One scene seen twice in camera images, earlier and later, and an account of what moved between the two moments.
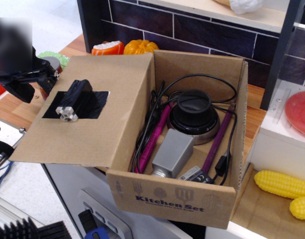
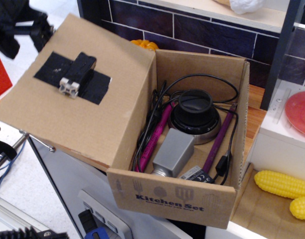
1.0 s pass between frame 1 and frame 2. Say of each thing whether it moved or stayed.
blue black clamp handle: stayed
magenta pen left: stayed
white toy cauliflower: stayed
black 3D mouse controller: stayed
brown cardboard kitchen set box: moved
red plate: stayed
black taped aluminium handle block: moved
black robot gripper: moved
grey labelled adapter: stayed
